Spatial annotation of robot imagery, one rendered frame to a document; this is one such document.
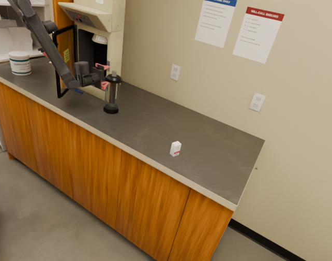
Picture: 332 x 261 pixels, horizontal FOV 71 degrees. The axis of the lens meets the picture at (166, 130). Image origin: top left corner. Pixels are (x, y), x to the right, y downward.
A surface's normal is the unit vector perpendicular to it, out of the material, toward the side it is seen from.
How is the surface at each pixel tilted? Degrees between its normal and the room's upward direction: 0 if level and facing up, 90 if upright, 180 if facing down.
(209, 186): 0
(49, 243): 0
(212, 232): 90
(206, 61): 90
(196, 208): 90
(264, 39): 90
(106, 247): 0
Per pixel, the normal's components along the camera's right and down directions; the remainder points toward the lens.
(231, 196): 0.16, -0.83
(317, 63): -0.52, 0.38
